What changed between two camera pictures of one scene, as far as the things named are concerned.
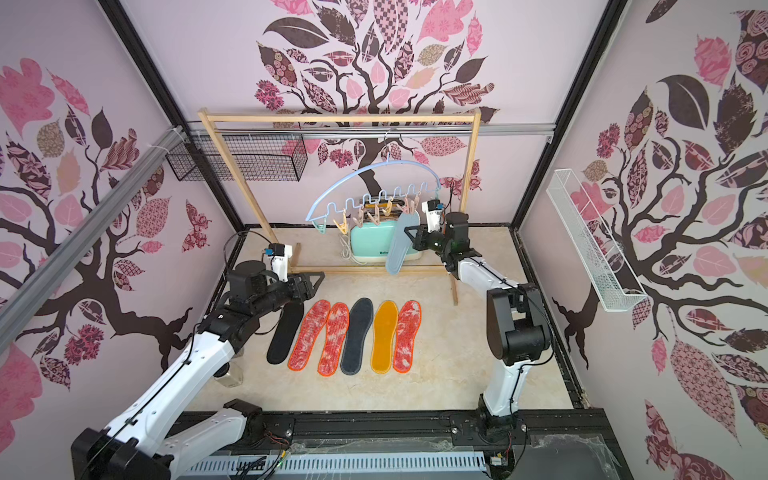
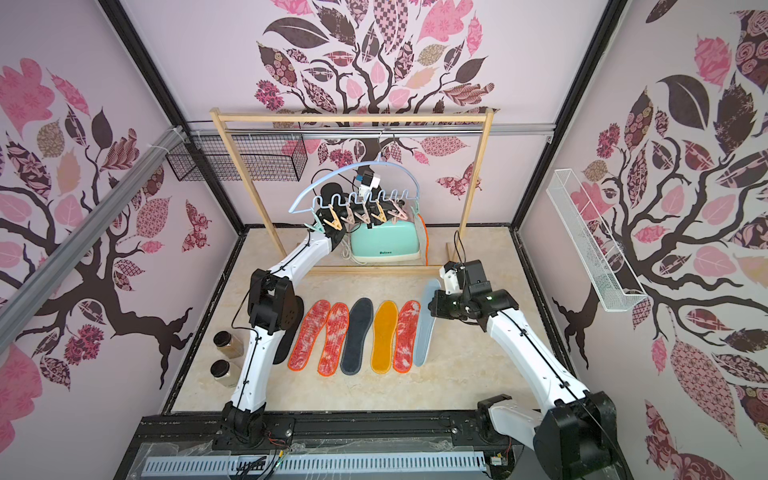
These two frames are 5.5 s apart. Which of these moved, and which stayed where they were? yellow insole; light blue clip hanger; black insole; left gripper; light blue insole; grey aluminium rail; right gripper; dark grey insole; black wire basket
Moved: left gripper; light blue clip hanger; light blue insole; right gripper
Stayed: dark grey insole; black wire basket; grey aluminium rail; yellow insole; black insole
